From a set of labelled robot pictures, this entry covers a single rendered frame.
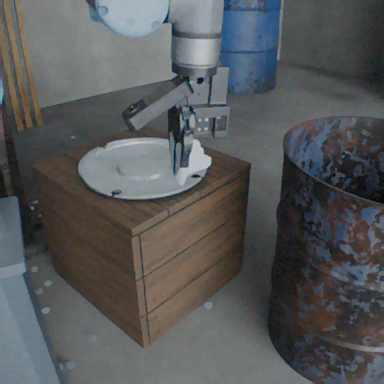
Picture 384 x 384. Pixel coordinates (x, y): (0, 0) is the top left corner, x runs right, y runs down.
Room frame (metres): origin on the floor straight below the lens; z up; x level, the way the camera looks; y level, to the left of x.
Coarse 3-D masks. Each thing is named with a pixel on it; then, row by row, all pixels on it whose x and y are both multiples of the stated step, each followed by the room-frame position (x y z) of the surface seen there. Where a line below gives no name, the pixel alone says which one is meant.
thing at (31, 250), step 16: (0, 112) 0.94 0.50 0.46; (0, 128) 0.94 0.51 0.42; (0, 144) 0.93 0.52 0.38; (0, 160) 0.93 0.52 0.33; (16, 160) 0.95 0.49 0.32; (0, 176) 0.95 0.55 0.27; (16, 176) 0.95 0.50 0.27; (0, 192) 1.00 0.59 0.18; (16, 192) 0.94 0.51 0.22; (32, 224) 0.96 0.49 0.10; (32, 240) 0.95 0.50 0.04; (32, 256) 0.92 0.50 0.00
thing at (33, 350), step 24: (0, 264) 0.36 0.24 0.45; (24, 264) 0.37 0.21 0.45; (0, 288) 0.36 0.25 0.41; (24, 288) 0.39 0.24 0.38; (0, 312) 0.36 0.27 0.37; (24, 312) 0.38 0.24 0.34; (0, 336) 0.35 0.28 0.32; (24, 336) 0.37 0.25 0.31; (48, 336) 0.47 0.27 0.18; (0, 360) 0.34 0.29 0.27; (24, 360) 0.36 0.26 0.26; (48, 360) 0.39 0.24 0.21
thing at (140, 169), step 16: (128, 144) 0.95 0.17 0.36; (144, 144) 0.95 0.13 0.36; (160, 144) 0.95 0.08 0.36; (112, 160) 0.86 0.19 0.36; (128, 160) 0.84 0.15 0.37; (144, 160) 0.84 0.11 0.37; (160, 160) 0.84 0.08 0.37; (96, 176) 0.77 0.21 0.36; (112, 176) 0.77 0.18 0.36; (128, 176) 0.77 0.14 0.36; (144, 176) 0.76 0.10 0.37; (160, 176) 0.77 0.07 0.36; (128, 192) 0.70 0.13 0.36; (144, 192) 0.70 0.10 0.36; (160, 192) 0.70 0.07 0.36; (176, 192) 0.70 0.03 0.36
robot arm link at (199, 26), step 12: (180, 0) 0.57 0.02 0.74; (192, 0) 0.57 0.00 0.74; (204, 0) 0.57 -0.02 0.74; (216, 0) 0.58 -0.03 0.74; (180, 12) 0.57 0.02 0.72; (192, 12) 0.57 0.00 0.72; (204, 12) 0.57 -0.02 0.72; (216, 12) 0.58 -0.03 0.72; (180, 24) 0.58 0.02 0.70; (192, 24) 0.57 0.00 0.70; (204, 24) 0.57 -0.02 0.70; (216, 24) 0.59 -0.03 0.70; (180, 36) 0.58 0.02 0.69; (192, 36) 0.57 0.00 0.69; (204, 36) 0.58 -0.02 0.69; (216, 36) 0.59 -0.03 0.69
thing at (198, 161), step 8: (176, 152) 0.60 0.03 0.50; (192, 152) 0.59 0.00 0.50; (200, 152) 0.60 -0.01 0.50; (176, 160) 0.60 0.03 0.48; (192, 160) 0.59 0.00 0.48; (200, 160) 0.60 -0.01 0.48; (208, 160) 0.60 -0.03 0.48; (176, 168) 0.59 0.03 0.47; (184, 168) 0.58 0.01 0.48; (192, 168) 0.60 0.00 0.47; (200, 168) 0.60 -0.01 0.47; (176, 176) 0.60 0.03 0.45; (184, 176) 0.59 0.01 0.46
